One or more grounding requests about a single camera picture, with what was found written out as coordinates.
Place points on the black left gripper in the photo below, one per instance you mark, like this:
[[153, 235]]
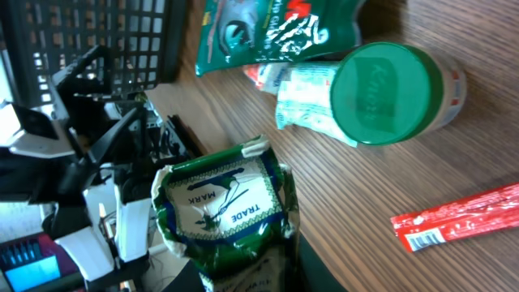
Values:
[[96, 138]]

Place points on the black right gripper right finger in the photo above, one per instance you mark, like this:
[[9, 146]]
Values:
[[314, 274]]

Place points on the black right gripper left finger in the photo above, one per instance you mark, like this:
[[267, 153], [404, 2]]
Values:
[[186, 281]]

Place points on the green 3M gloves packet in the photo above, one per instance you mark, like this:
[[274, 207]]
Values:
[[235, 33]]

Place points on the teal white wipes packet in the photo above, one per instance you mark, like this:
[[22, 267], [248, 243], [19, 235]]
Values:
[[303, 100]]

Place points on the red white small packet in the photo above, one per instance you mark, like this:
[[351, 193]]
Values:
[[267, 77]]

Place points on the green lidded plastic jar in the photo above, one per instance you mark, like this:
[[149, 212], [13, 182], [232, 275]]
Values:
[[386, 93]]

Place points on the red white tube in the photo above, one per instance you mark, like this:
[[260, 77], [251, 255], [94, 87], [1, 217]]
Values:
[[471, 216]]

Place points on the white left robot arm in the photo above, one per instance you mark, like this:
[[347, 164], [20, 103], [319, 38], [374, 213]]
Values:
[[104, 262]]

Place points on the grey plastic shopping basket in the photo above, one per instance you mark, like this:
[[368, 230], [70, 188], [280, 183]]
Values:
[[41, 37]]

